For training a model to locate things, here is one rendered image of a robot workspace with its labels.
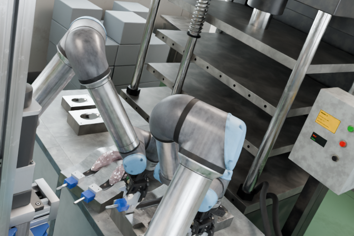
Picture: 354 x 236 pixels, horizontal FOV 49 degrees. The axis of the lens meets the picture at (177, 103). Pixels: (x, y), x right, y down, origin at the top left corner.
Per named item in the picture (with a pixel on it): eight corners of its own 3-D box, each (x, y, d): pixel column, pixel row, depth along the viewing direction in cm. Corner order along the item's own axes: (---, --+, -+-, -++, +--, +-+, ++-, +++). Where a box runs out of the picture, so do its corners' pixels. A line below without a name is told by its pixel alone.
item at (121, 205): (106, 217, 149) (111, 207, 147) (100, 207, 152) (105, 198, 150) (133, 212, 159) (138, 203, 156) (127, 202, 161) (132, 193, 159)
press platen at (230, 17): (300, 74, 185) (304, 64, 183) (167, 0, 256) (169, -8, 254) (365, 71, 231) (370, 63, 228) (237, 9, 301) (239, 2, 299)
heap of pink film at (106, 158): (114, 188, 174) (118, 174, 170) (87, 167, 181) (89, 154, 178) (149, 167, 194) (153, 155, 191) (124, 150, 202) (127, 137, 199)
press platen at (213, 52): (276, 119, 194) (280, 110, 192) (154, 36, 265) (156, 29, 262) (347, 107, 242) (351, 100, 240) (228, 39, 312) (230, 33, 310)
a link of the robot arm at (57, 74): (-22, 146, 125) (80, 18, 111) (-8, 122, 138) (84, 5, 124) (12, 164, 130) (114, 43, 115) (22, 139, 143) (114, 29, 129)
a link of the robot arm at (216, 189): (176, 200, 122) (190, 185, 132) (207, 218, 119) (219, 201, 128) (183, 181, 119) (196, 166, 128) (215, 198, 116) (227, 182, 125)
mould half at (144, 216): (141, 262, 149) (150, 236, 143) (109, 216, 166) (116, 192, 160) (229, 226, 181) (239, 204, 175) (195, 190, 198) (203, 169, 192)
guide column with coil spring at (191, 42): (154, 166, 268) (211, -24, 214) (149, 161, 272) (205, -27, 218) (160, 164, 272) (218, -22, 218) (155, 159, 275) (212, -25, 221)
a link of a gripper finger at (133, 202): (120, 209, 151) (127, 189, 149) (133, 207, 156) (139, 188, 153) (125, 214, 149) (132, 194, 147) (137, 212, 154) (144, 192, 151)
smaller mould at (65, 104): (69, 115, 229) (71, 106, 226) (60, 104, 237) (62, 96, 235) (95, 112, 240) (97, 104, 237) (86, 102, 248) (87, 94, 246)
